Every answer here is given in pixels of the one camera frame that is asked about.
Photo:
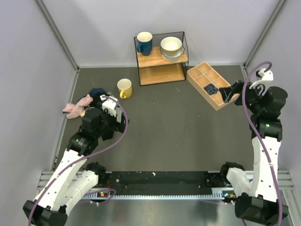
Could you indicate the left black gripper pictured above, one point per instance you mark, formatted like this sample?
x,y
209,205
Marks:
x,y
117,126

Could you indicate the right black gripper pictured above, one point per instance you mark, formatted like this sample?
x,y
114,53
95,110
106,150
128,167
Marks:
x,y
227,92

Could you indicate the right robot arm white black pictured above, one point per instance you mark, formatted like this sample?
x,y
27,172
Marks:
x,y
258,200

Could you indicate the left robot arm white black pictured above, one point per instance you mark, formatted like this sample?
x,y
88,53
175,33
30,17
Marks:
x,y
52,206

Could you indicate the rolled dark blue underwear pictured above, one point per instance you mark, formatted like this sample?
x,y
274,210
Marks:
x,y
211,89

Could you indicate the wooden compartment tray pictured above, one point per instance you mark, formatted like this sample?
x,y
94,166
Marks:
x,y
207,81

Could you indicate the black cloth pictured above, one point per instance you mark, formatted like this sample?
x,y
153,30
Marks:
x,y
88,101

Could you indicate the dark blue cloth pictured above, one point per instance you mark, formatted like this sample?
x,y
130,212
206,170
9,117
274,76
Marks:
x,y
95,92

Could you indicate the pink cloth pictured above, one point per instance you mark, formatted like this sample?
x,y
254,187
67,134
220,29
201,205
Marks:
x,y
75,110

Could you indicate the yellow mug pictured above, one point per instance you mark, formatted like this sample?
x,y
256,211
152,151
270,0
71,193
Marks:
x,y
125,88

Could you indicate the white scalloped bowl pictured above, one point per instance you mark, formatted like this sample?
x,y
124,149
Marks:
x,y
172,57

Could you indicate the cream bowl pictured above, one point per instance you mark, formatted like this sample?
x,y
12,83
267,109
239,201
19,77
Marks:
x,y
171,44

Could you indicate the blue mug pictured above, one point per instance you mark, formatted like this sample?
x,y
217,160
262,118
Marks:
x,y
144,45

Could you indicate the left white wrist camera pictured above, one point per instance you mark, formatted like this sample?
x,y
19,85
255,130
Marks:
x,y
109,104

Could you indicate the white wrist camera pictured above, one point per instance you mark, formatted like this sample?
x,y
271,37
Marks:
x,y
109,104
263,78

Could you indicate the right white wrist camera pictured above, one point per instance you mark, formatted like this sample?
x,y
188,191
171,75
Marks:
x,y
263,78

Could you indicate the black wire wooden shelf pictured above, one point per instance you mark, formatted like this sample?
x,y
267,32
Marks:
x,y
154,69

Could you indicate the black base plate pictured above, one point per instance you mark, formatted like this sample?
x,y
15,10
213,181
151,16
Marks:
x,y
157,189

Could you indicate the grey slotted cable duct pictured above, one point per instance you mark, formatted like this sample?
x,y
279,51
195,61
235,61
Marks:
x,y
216,194

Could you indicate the aluminium frame rail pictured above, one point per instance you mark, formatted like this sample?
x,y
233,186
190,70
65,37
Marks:
x,y
200,178

